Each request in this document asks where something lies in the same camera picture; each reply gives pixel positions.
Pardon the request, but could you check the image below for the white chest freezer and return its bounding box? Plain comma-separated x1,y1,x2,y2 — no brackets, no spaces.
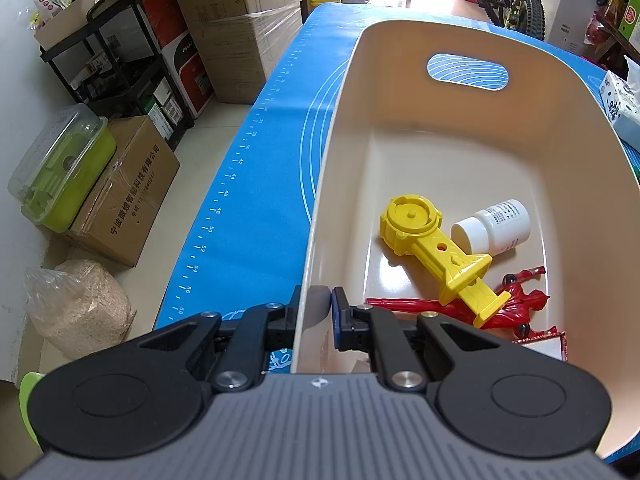
546,0,618,56

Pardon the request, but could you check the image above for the drink bottle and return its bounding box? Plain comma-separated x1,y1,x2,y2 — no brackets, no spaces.
602,0,626,28

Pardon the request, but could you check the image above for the green black bicycle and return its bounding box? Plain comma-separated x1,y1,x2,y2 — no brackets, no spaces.
475,0,547,41

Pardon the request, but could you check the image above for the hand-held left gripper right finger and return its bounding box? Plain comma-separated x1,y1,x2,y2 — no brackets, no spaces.
331,286,523,392

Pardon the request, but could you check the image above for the white bottle with green cap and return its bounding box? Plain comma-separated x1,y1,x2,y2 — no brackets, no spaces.
19,372,43,453

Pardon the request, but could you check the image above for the black utility cart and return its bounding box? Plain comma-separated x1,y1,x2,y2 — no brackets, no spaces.
40,0,196,151

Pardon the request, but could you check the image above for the green container with clear lid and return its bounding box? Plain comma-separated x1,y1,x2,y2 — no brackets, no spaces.
7,104,117,233

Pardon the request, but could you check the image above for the dark wooden bench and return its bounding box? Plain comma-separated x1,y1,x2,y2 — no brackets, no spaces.
585,10,640,71

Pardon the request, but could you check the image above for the yellow toy launcher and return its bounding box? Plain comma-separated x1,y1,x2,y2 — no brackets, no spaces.
379,193,510,329

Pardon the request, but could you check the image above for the clear bag of pellets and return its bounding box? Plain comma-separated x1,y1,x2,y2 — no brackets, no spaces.
24,259,137,361

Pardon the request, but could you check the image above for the red toy figure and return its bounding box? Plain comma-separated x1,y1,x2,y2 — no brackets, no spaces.
365,266,558,343

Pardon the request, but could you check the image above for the green white carton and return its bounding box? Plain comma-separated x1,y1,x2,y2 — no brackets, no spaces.
617,0,640,46

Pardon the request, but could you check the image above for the plastic wrapped cardboard box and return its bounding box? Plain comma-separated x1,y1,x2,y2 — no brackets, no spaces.
187,0,303,105

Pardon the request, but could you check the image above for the beige plastic storage bin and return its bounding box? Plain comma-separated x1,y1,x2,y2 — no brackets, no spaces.
290,19,640,461

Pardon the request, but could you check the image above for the cardboard box on cart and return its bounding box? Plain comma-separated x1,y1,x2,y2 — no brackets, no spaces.
34,0,126,51

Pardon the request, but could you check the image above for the red white appliance box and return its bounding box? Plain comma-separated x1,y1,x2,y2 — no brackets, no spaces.
142,0,216,121

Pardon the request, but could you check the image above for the white tissue box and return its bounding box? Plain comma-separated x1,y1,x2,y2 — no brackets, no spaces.
599,55,640,153

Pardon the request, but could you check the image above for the white pill bottle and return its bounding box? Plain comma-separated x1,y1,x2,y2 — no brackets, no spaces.
451,199,531,256

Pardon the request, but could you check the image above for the taped brown cardboard box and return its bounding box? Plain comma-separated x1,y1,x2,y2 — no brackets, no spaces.
65,115,181,267

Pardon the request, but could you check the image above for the blue silicone mat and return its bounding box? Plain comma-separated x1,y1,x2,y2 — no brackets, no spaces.
155,2,640,478

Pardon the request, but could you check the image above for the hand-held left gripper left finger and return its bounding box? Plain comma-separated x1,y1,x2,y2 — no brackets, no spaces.
125,285,304,394

